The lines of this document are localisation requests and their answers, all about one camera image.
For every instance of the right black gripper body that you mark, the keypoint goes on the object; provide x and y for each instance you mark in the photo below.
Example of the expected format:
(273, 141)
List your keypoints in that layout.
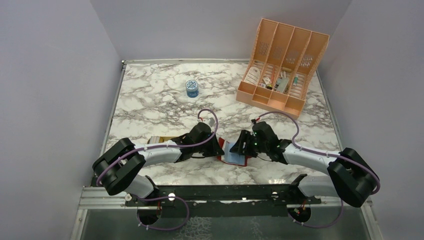
(261, 147)

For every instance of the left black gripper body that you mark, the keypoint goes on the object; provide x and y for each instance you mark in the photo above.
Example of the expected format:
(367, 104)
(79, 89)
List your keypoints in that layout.
(205, 148)

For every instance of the red leather card holder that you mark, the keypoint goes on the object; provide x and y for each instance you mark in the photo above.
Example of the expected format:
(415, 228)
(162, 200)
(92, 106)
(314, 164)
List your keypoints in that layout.
(231, 158)

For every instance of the beige oval tray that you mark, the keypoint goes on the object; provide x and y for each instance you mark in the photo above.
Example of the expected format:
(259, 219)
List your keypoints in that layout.
(168, 138)

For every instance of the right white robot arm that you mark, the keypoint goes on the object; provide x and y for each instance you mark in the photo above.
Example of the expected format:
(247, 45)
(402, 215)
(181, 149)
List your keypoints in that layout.
(345, 174)

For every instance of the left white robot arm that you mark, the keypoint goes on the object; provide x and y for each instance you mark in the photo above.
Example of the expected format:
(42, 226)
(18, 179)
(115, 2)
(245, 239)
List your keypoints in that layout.
(117, 170)

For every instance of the stack of cards in tray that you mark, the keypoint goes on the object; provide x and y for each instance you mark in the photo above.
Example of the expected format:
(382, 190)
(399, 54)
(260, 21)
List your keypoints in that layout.
(155, 140)

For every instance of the white striped card in organizer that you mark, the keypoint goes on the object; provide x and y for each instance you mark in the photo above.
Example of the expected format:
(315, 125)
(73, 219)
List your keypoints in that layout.
(252, 76)

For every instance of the blue round tin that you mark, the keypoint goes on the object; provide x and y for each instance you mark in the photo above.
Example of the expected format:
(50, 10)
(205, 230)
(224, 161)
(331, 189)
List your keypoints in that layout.
(192, 88)

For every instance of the small items in organizer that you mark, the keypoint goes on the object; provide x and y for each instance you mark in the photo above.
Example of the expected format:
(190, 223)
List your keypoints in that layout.
(278, 83)

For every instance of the orange plastic file organizer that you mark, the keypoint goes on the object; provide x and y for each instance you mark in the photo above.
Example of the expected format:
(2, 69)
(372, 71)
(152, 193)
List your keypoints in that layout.
(276, 46)

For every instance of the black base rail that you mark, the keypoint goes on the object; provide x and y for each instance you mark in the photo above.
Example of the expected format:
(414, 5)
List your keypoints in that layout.
(215, 201)

